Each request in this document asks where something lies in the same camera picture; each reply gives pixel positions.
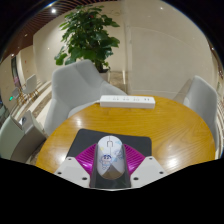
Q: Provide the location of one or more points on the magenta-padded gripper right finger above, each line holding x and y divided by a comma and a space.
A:
150, 170

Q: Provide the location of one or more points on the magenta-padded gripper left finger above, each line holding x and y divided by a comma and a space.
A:
71, 170

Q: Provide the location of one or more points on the white cartoon-print computer mouse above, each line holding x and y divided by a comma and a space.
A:
110, 156

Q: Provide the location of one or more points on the black mouse pad green lines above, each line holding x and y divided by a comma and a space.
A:
85, 140

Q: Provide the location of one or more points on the grey shell chair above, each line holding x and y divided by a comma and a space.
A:
23, 140
201, 103
73, 90

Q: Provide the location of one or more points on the white power strip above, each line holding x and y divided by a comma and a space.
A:
127, 101

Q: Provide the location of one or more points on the small pale distant chair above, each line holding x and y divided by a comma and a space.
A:
30, 85

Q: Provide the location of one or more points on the white plant pot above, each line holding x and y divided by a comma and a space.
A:
104, 75

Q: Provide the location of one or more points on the green leafy potted plant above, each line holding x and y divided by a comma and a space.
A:
88, 33

